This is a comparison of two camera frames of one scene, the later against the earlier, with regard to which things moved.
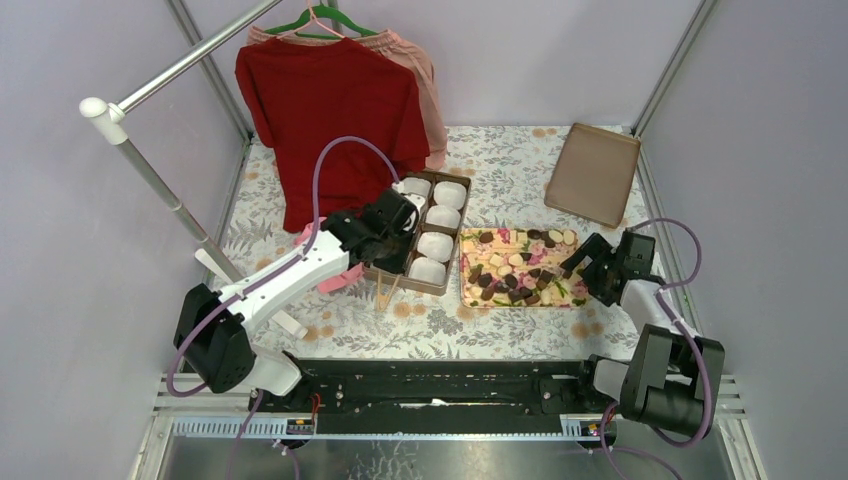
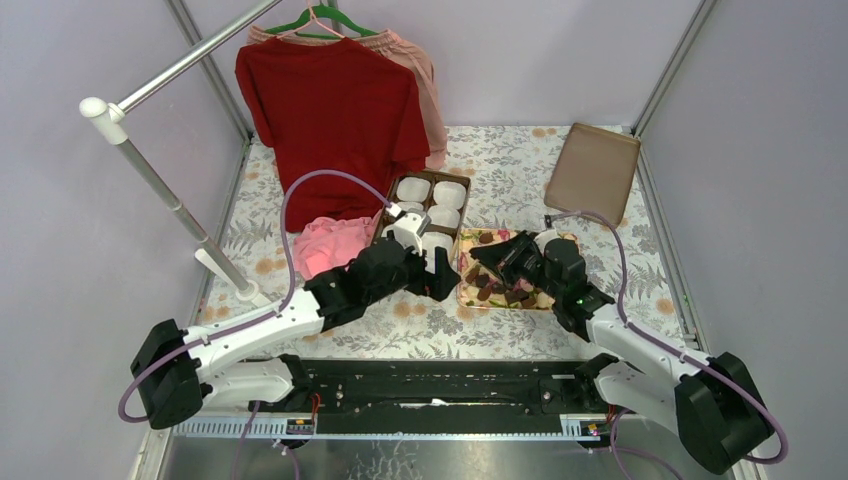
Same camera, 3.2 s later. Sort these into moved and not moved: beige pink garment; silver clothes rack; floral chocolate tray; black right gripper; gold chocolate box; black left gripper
Moved: black right gripper; black left gripper
Not moved: silver clothes rack; floral chocolate tray; gold chocolate box; beige pink garment
